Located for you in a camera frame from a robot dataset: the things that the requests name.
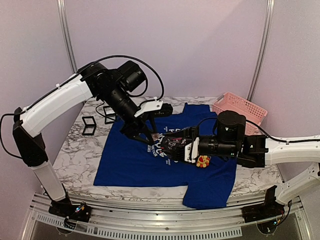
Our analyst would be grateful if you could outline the aluminium frame post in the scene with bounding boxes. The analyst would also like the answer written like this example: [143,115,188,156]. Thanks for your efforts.
[246,0,275,102]
[56,0,77,73]

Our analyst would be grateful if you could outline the pink plastic basket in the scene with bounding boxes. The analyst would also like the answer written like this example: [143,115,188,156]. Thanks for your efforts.
[212,92,268,126]

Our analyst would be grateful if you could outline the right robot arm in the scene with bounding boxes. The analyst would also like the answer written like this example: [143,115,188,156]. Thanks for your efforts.
[160,110,320,218]

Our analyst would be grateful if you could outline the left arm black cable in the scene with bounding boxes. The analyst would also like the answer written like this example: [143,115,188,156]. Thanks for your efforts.
[0,55,166,161]

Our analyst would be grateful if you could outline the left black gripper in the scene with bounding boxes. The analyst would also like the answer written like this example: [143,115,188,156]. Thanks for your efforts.
[101,84,159,147]

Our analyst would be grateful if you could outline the right aluminium frame post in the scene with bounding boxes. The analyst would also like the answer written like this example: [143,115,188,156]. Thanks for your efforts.
[246,0,275,102]

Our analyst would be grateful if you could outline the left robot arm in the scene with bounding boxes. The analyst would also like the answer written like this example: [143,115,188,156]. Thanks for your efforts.
[12,60,163,217]

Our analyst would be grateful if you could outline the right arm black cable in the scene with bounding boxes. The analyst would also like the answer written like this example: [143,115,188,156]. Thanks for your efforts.
[194,117,320,223]

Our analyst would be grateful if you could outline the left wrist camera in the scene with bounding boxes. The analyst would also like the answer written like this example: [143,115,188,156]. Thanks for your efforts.
[134,98,173,118]

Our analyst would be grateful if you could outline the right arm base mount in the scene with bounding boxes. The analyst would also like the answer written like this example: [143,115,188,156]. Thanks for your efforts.
[241,201,285,223]

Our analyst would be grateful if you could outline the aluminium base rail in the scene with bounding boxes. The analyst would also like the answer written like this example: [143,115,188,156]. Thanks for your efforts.
[21,193,313,240]

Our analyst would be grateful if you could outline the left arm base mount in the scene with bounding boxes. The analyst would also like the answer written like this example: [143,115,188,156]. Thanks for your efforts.
[48,198,92,223]

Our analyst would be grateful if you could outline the black brooch display box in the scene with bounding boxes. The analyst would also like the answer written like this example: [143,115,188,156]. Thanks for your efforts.
[102,105,117,125]

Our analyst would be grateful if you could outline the left aluminium frame post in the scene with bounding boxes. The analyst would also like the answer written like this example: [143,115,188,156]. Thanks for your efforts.
[56,0,77,73]

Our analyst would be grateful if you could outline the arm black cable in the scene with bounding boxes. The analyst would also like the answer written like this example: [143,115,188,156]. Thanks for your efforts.
[194,117,320,223]
[0,55,166,161]

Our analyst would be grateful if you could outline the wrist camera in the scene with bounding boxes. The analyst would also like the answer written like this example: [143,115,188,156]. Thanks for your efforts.
[134,98,173,118]
[184,137,200,164]

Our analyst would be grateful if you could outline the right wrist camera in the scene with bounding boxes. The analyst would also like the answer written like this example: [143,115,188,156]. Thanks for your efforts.
[184,137,200,164]

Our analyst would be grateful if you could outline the orange yellow flower brooch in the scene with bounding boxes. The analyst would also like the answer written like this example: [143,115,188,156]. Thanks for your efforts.
[196,155,211,168]

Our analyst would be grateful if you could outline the blue printed t-shirt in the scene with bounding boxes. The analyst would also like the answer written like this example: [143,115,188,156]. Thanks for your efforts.
[93,118,237,210]

